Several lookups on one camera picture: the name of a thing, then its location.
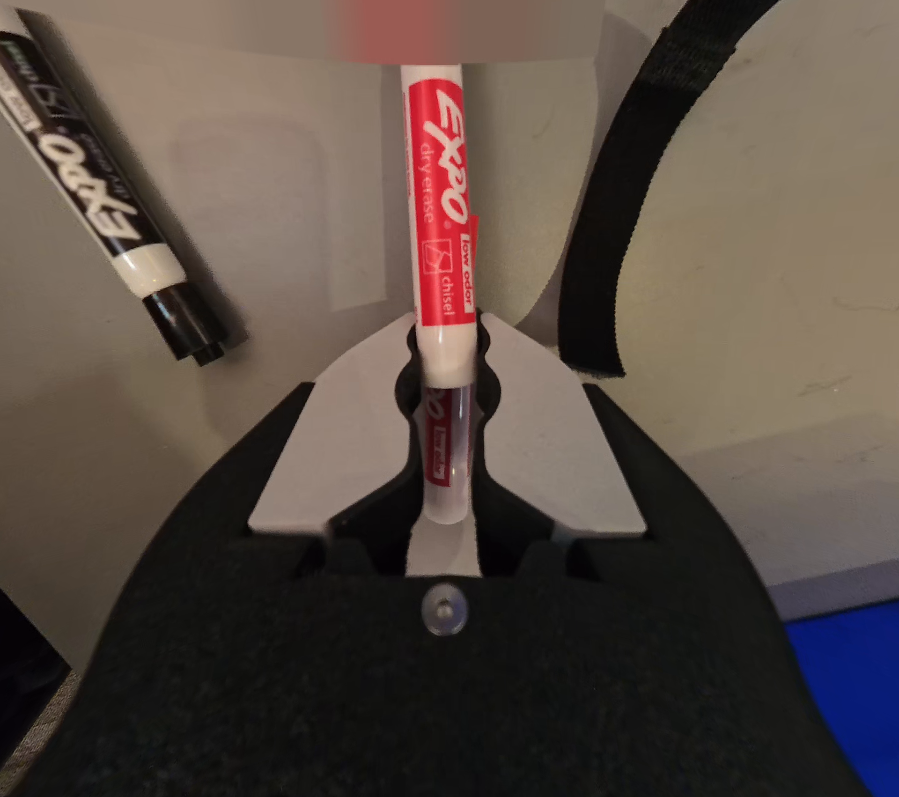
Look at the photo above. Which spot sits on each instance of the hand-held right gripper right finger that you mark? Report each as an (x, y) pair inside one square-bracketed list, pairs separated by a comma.
[(555, 453)]

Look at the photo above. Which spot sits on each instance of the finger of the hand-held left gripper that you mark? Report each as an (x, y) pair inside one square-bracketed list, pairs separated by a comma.
[(527, 179)]

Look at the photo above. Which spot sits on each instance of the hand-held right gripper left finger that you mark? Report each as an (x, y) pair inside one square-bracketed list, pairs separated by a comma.
[(337, 453)]

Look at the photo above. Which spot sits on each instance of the red dry erase marker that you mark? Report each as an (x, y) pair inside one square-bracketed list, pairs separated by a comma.
[(446, 460), (439, 179)]

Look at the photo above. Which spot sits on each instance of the black dry erase marker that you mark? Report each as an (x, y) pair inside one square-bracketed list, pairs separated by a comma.
[(84, 165)]

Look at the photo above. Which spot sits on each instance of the blue box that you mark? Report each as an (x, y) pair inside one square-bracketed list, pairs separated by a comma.
[(857, 706)]

